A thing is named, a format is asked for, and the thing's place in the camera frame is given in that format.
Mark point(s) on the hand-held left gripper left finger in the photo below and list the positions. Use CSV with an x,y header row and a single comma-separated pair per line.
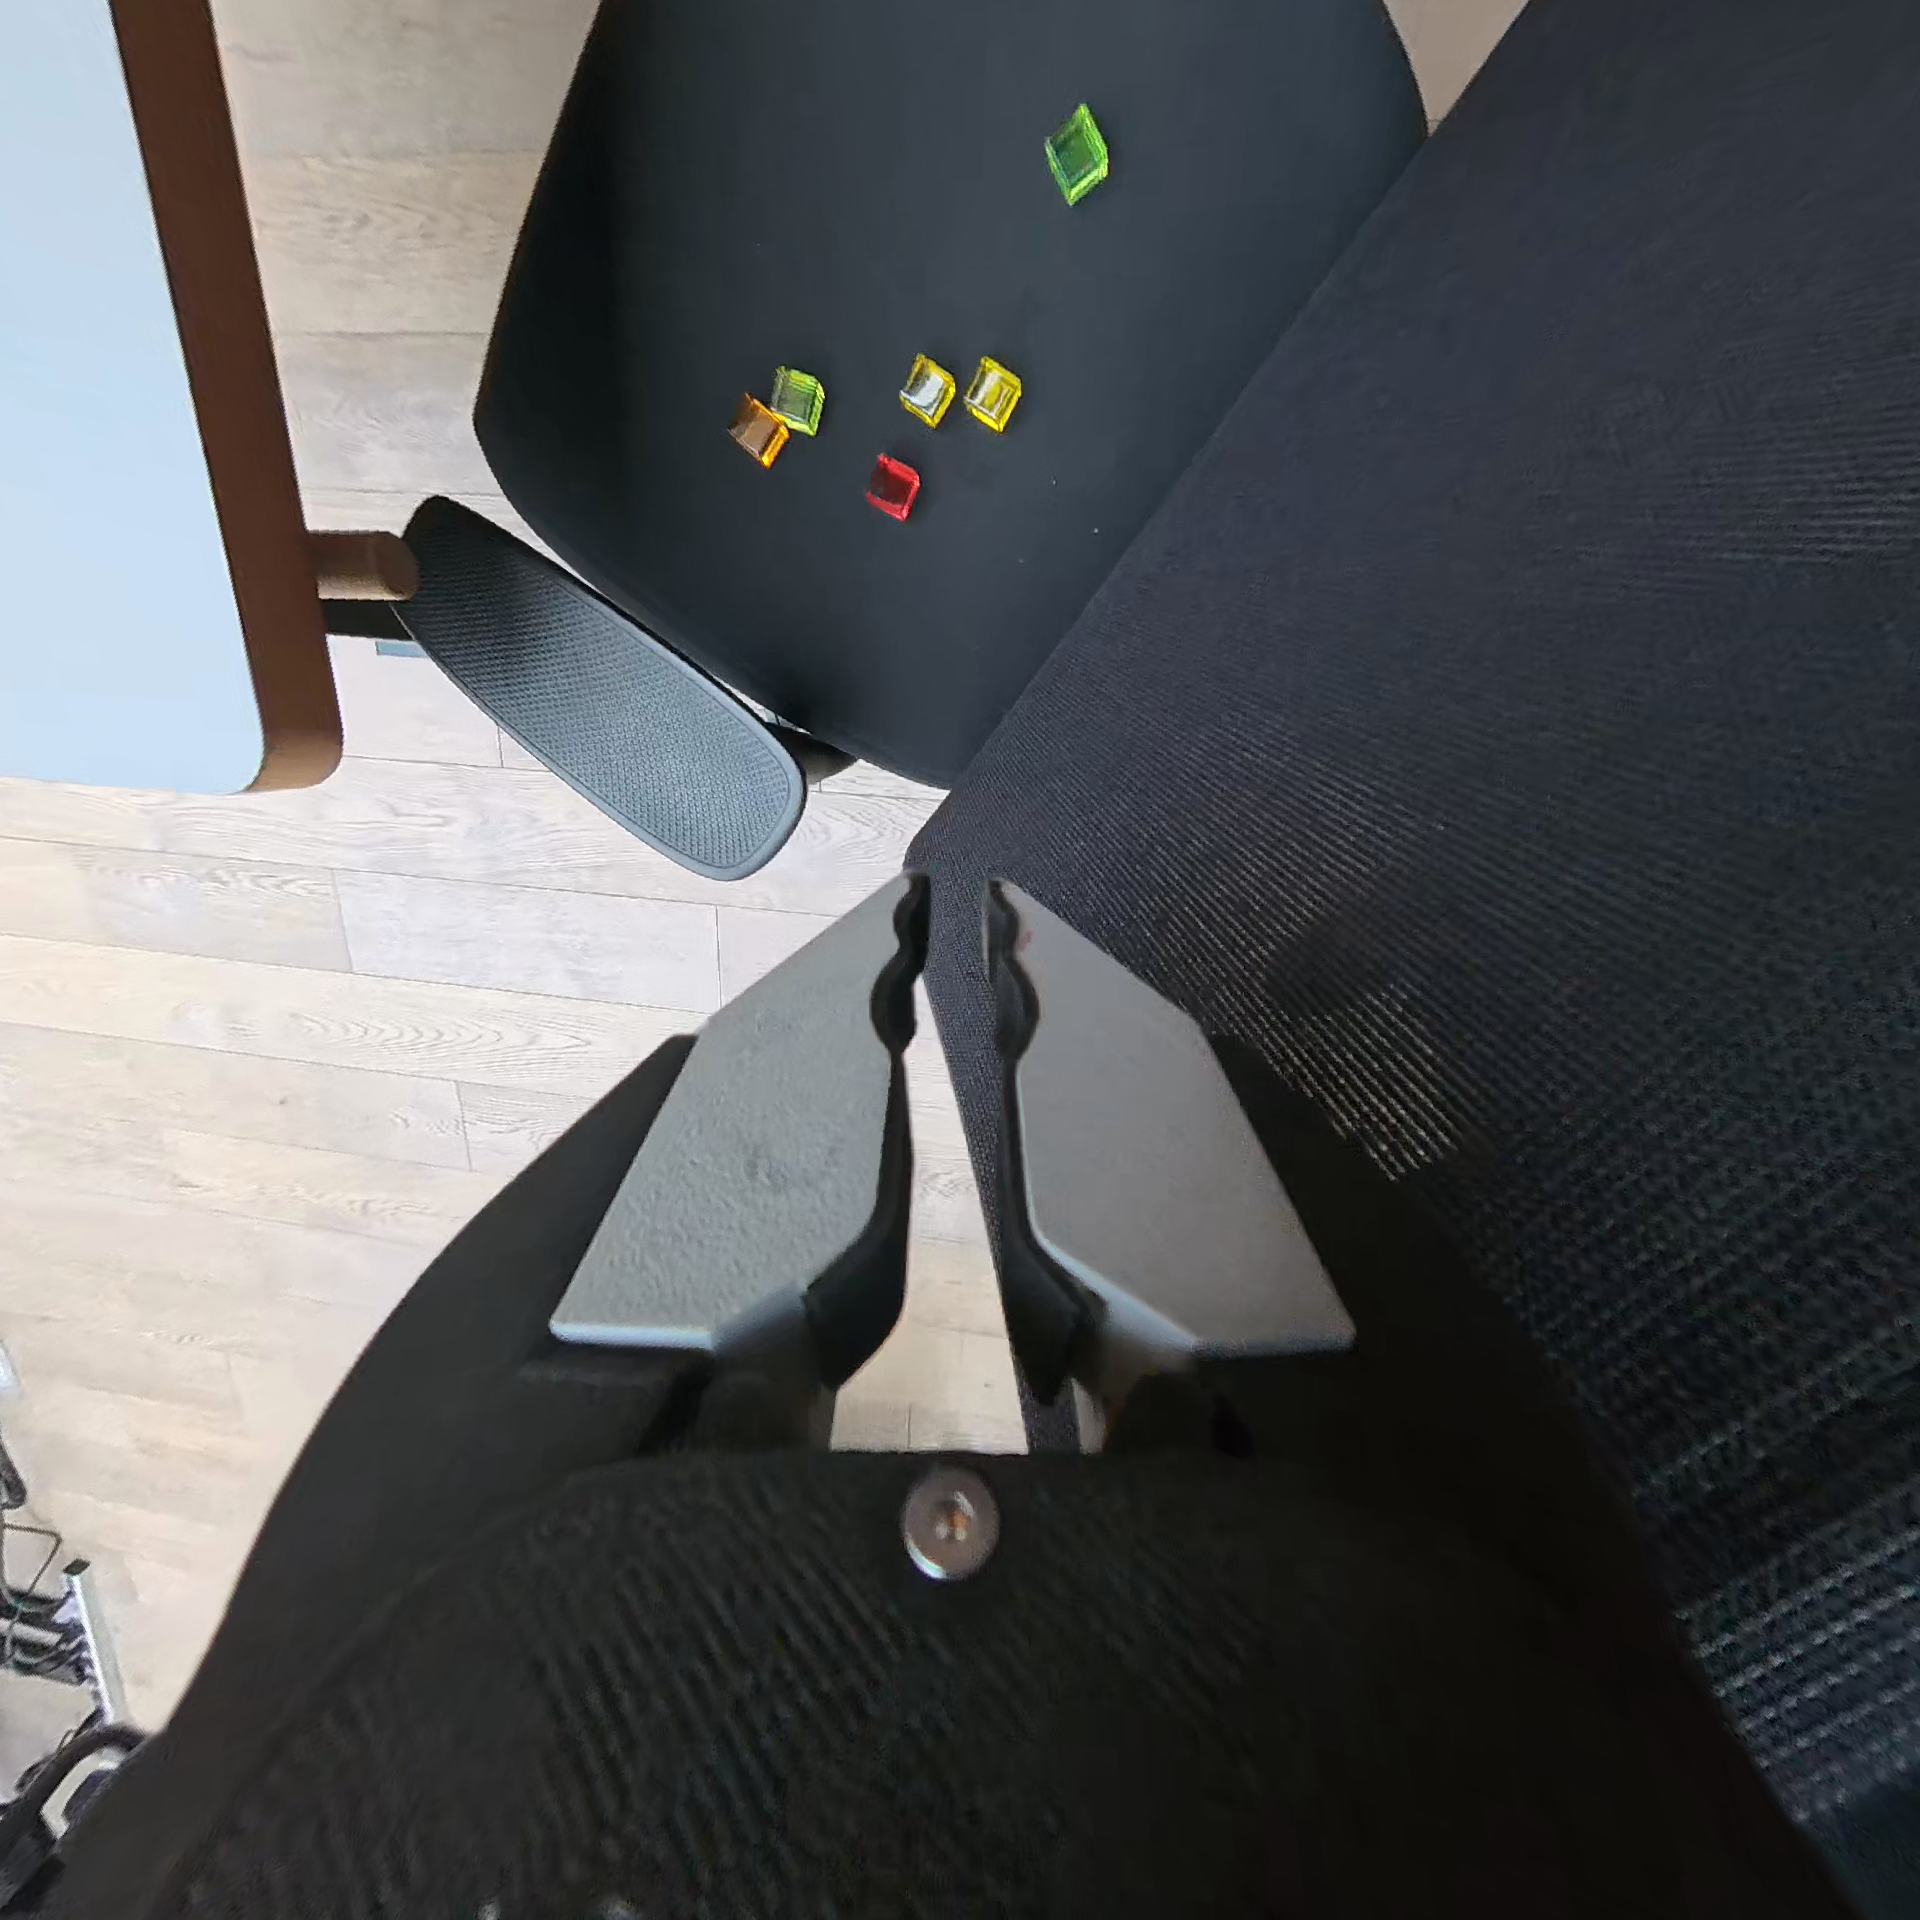
x,y
734,1184

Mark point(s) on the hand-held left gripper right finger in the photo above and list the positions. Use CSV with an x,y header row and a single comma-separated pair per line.
x,y
1171,1184

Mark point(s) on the red transparent cube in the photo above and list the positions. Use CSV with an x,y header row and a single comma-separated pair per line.
x,y
894,488

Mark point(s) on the orange transparent cube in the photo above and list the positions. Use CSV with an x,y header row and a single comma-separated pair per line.
x,y
758,433

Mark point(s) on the green transparent cube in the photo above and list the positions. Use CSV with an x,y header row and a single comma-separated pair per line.
x,y
1077,153
798,400

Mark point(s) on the yellow transparent cube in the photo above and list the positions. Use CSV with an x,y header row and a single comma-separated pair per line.
x,y
926,392
994,393

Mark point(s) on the blue-grey desk with wooden edge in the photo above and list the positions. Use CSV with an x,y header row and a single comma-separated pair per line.
x,y
76,376

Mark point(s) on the black office chair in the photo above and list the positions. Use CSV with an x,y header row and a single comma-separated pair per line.
x,y
902,630

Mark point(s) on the black post with grey foot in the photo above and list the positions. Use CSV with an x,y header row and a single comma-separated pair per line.
x,y
360,618

